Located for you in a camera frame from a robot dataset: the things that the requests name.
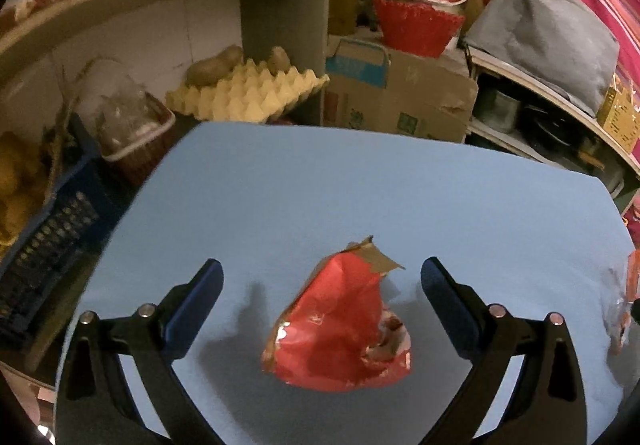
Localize crumpled clear plastic bag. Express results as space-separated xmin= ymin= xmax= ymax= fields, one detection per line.
xmin=80 ymin=60 xmax=166 ymax=150

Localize dark blue plastic crate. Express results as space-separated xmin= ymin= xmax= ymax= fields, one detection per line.
xmin=0 ymin=115 xmax=117 ymax=336

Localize cardboard box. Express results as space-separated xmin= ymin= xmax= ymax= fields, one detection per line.
xmin=322 ymin=35 xmax=480 ymax=143

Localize red plastic basket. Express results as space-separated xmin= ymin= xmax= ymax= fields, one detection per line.
xmin=372 ymin=0 xmax=466 ymax=60

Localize yellow egg tray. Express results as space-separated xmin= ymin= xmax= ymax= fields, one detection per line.
xmin=165 ymin=59 xmax=331 ymax=123

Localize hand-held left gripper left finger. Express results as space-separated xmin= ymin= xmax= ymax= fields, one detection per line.
xmin=56 ymin=259 xmax=225 ymax=445

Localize grey cloth cover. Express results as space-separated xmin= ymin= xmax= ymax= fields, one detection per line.
xmin=462 ymin=0 xmax=621 ymax=118

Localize yellow perforated holder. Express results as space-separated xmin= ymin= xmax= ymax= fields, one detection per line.
xmin=597 ymin=85 xmax=640 ymax=150

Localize black pan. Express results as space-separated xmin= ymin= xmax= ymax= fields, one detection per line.
xmin=522 ymin=102 xmax=576 ymax=156

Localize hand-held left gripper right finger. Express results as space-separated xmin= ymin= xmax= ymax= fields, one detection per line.
xmin=420 ymin=256 xmax=588 ymax=445

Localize red snack packet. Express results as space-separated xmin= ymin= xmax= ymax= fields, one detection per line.
xmin=261 ymin=235 xmax=413 ymax=393

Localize clear orange plastic wrapper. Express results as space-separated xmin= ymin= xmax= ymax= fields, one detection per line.
xmin=602 ymin=250 xmax=640 ymax=358

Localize small steel pot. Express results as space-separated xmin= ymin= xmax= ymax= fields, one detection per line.
xmin=480 ymin=87 xmax=521 ymax=133

